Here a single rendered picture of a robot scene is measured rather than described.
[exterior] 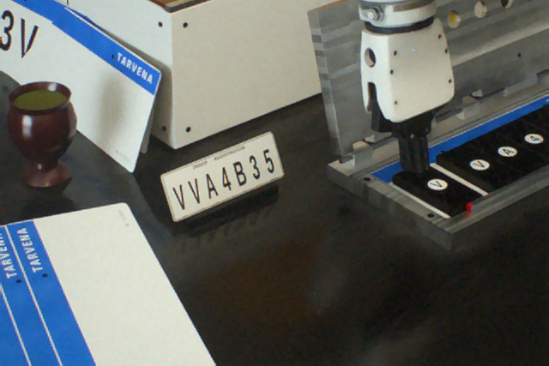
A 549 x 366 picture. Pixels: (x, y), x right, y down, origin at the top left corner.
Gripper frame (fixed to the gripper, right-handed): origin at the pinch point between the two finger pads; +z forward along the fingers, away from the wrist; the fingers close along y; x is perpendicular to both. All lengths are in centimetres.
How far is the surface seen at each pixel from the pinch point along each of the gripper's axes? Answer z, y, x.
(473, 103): 2.7, 21.1, 11.3
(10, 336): -1, -54, -3
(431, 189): 5.5, 2.4, 0.5
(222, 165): 0.4, -14.0, 17.1
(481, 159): 5.3, 12.3, 1.8
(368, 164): 4.5, 2.4, 11.0
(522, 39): -2.9, 31.2, 11.4
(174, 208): 2.8, -21.7, 16.5
